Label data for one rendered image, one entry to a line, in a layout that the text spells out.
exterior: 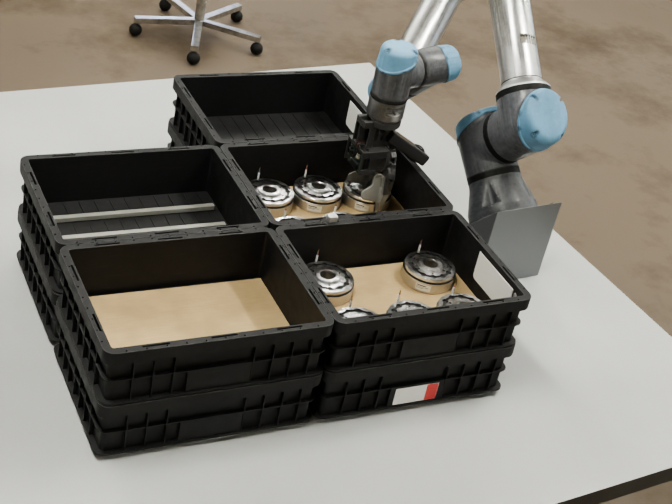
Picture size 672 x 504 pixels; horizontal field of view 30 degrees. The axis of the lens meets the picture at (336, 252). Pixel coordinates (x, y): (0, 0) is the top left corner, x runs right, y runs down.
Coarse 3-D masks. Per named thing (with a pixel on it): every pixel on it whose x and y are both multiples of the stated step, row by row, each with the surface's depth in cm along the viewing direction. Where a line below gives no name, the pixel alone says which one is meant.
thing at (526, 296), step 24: (384, 216) 242; (408, 216) 243; (432, 216) 245; (456, 216) 247; (288, 240) 229; (480, 240) 241; (504, 264) 235; (336, 312) 213; (408, 312) 217; (432, 312) 218; (456, 312) 221; (480, 312) 223; (504, 312) 226
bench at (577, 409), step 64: (0, 128) 288; (64, 128) 293; (128, 128) 298; (0, 192) 266; (448, 192) 301; (0, 256) 247; (576, 256) 287; (0, 320) 231; (576, 320) 266; (640, 320) 270; (0, 384) 217; (64, 384) 220; (512, 384) 243; (576, 384) 247; (640, 384) 251; (0, 448) 204; (64, 448) 207; (192, 448) 213; (256, 448) 215; (320, 448) 218; (384, 448) 221; (448, 448) 224; (512, 448) 228; (576, 448) 231; (640, 448) 234
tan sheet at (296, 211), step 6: (390, 198) 268; (294, 204) 259; (342, 204) 262; (390, 204) 266; (396, 204) 266; (294, 210) 257; (300, 210) 257; (336, 210) 260; (342, 210) 260; (348, 210) 260; (354, 210) 261; (384, 210) 263; (390, 210) 264; (300, 216) 255; (306, 216) 256; (312, 216) 256; (318, 216) 256
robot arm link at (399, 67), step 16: (384, 48) 241; (400, 48) 241; (416, 48) 242; (384, 64) 241; (400, 64) 240; (416, 64) 243; (384, 80) 242; (400, 80) 242; (416, 80) 244; (384, 96) 244; (400, 96) 244
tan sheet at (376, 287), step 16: (352, 272) 242; (368, 272) 243; (384, 272) 244; (400, 272) 245; (368, 288) 238; (384, 288) 239; (400, 288) 240; (464, 288) 244; (352, 304) 233; (368, 304) 234; (384, 304) 235; (432, 304) 238
